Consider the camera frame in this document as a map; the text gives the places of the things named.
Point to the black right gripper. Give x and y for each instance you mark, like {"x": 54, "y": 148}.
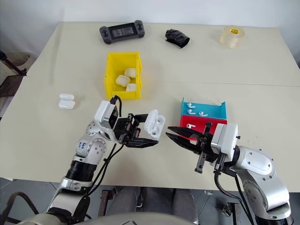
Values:
{"x": 206, "y": 145}

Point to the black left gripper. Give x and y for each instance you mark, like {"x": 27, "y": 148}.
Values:
{"x": 126, "y": 130}

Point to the white earbuds case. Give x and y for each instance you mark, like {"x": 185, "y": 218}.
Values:
{"x": 66, "y": 104}
{"x": 154, "y": 124}
{"x": 66, "y": 96}

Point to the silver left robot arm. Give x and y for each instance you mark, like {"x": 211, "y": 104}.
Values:
{"x": 93, "y": 150}

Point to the closed cream earbuds case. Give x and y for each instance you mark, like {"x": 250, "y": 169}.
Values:
{"x": 122, "y": 80}
{"x": 131, "y": 87}
{"x": 130, "y": 72}

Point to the yellow plastic bin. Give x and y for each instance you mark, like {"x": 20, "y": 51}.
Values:
{"x": 110, "y": 70}

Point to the closed white earbuds case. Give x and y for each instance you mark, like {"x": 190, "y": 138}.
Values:
{"x": 66, "y": 96}
{"x": 66, "y": 104}

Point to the white earbud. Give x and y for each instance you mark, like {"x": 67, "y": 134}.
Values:
{"x": 190, "y": 126}
{"x": 191, "y": 104}
{"x": 202, "y": 114}
{"x": 190, "y": 111}

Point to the red plastic tray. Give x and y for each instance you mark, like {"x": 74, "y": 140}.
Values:
{"x": 199, "y": 123}

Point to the blue plastic tray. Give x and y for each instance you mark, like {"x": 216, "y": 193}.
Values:
{"x": 211, "y": 109}

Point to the rusty metal table leg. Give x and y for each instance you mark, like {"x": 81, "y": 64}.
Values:
{"x": 106, "y": 202}
{"x": 232, "y": 214}

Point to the crumpled black plastic roll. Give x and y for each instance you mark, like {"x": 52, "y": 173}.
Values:
{"x": 177, "y": 37}

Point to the grey handheld game controller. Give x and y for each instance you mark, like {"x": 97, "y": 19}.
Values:
{"x": 122, "y": 31}

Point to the clear tape roll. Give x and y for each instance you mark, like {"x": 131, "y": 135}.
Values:
{"x": 230, "y": 37}

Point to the dark metal stand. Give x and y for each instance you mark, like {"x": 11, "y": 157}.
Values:
{"x": 12, "y": 66}

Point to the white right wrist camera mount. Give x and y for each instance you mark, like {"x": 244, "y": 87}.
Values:
{"x": 226, "y": 138}

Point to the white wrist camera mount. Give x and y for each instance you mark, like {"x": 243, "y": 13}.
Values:
{"x": 226, "y": 138}
{"x": 104, "y": 112}

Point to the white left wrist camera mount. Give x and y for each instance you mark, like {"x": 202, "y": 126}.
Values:
{"x": 104, "y": 112}

